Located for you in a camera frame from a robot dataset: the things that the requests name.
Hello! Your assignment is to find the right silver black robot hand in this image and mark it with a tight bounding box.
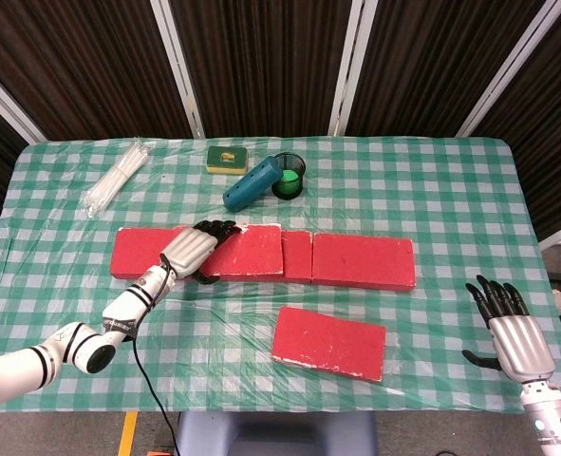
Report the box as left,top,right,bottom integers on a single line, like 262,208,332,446
462,275,557,384

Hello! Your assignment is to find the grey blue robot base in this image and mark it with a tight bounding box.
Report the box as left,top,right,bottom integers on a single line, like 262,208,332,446
173,410,380,456

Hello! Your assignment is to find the yellow floor tape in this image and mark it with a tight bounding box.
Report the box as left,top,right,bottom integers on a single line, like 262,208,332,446
117,410,140,456

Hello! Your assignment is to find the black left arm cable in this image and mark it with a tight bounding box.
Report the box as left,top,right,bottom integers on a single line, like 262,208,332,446
130,254,180,456

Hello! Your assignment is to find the green object inside cup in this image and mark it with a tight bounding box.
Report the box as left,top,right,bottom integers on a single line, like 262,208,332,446
279,169,303,199

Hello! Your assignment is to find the green white checkered tablecloth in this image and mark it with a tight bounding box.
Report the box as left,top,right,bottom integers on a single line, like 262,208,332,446
0,136,561,414

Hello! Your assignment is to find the bag of white straws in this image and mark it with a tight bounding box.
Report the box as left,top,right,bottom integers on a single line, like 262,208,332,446
81,137,151,219

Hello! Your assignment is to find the green yellow sponge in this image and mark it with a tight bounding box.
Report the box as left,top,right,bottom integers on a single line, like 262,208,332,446
206,145,250,176

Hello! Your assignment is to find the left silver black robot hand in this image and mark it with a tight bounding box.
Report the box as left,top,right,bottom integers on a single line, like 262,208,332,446
159,219,238,286

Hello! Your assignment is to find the teal cylinder with holes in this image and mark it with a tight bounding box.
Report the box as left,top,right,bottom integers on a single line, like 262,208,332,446
221,155,286,213

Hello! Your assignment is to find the black mesh cup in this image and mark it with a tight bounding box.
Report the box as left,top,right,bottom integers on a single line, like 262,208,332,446
271,151,307,200

